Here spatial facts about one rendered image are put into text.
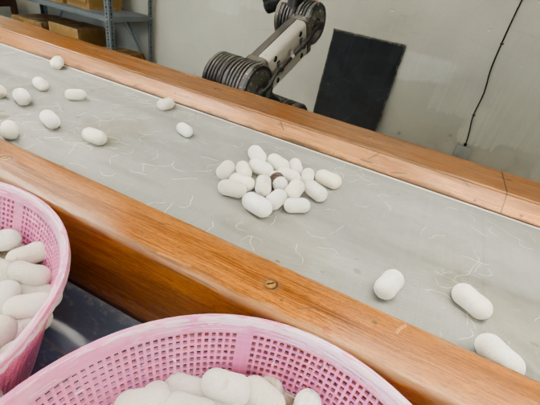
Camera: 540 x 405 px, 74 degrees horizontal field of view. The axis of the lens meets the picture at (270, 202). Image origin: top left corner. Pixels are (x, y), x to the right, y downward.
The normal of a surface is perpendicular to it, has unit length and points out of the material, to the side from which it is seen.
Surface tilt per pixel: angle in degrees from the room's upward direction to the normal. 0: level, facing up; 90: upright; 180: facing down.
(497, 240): 0
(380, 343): 0
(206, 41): 90
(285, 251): 0
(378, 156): 45
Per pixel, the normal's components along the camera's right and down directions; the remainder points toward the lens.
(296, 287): 0.17, -0.83
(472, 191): -0.18, -0.28
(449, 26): -0.40, 0.44
